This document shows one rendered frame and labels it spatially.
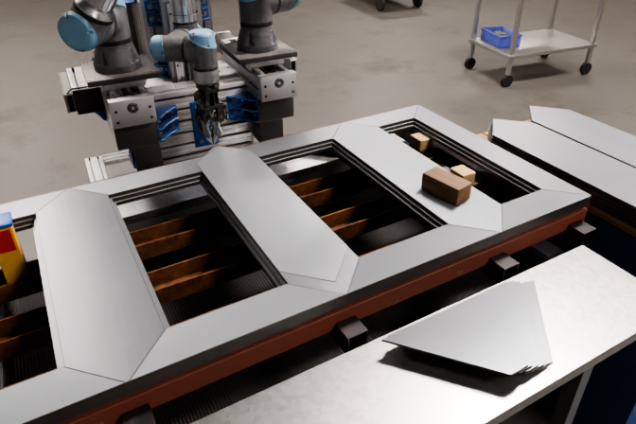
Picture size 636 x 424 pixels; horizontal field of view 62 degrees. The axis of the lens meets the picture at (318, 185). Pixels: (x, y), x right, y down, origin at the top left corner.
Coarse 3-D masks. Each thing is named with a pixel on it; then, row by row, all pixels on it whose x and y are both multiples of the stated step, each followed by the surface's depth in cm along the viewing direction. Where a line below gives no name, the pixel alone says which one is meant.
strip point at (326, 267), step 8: (344, 248) 124; (320, 256) 121; (328, 256) 121; (336, 256) 121; (296, 264) 119; (304, 264) 119; (312, 264) 119; (320, 264) 119; (328, 264) 118; (336, 264) 118; (288, 272) 116; (296, 272) 116; (304, 272) 116; (312, 272) 116; (320, 272) 116; (328, 272) 116; (336, 272) 116; (328, 280) 114
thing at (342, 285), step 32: (384, 128) 183; (416, 128) 186; (288, 160) 167; (352, 160) 165; (480, 160) 163; (128, 192) 147; (160, 192) 150; (32, 224) 136; (256, 256) 124; (352, 256) 121; (448, 256) 122; (320, 288) 112; (384, 288) 116; (288, 320) 105; (224, 352) 100; (128, 384) 92; (64, 416) 88
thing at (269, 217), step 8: (296, 200) 142; (272, 208) 138; (280, 208) 138; (288, 208) 138; (296, 208) 138; (304, 208) 138; (240, 216) 135; (248, 216) 135; (256, 216) 135; (264, 216) 135; (272, 216) 135; (280, 216) 135; (288, 216) 135; (296, 216) 135; (248, 224) 132; (256, 224) 132; (264, 224) 132; (272, 224) 132
